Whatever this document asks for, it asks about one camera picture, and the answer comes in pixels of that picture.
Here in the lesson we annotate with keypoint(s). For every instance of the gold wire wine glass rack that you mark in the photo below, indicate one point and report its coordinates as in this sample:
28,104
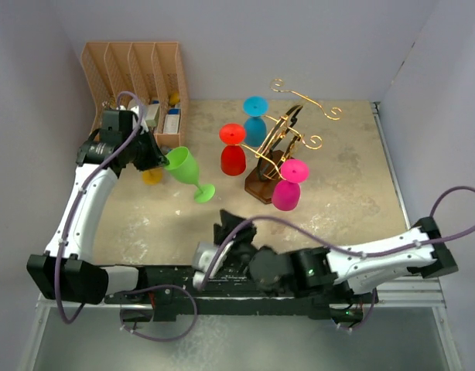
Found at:
279,144

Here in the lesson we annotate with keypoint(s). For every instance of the yellow wine glass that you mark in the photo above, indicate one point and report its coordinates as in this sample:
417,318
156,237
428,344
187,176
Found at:
152,176

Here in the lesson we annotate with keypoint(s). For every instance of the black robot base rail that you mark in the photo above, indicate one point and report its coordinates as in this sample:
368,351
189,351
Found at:
170,292

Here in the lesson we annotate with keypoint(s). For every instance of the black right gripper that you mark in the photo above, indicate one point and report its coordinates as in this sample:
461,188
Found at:
227,219

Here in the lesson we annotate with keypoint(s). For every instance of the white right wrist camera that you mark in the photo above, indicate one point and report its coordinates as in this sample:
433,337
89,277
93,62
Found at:
202,258

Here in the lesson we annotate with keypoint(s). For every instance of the white blue box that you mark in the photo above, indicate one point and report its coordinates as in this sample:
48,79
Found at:
172,121

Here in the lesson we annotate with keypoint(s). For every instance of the green wine glass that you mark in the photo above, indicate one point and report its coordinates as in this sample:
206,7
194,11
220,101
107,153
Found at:
184,168

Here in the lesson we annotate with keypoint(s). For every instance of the blue wine glass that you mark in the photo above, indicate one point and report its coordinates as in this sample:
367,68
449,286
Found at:
255,127

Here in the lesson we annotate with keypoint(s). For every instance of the red wine glass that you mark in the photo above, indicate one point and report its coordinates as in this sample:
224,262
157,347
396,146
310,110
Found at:
232,159

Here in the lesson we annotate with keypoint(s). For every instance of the white red box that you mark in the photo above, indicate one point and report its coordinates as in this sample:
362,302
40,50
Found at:
152,115

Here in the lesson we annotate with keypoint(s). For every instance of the magenta wine glass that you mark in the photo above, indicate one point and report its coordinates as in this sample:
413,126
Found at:
287,192

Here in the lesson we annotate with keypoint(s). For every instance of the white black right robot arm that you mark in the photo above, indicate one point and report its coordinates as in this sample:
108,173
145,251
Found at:
338,273

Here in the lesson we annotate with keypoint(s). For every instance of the yellow object in organizer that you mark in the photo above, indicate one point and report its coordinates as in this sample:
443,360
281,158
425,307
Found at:
174,99

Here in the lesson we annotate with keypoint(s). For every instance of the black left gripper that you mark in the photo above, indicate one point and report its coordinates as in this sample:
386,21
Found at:
155,158

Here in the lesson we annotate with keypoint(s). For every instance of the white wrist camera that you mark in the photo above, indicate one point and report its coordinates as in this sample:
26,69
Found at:
202,258
139,119

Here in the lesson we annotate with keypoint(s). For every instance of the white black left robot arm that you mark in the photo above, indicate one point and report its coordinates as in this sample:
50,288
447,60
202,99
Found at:
65,269

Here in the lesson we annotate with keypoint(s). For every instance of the pink plastic file organizer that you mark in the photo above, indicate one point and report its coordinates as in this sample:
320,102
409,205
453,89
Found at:
151,70

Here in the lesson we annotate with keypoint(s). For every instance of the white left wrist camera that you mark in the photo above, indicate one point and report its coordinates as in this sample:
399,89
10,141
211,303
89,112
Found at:
139,119

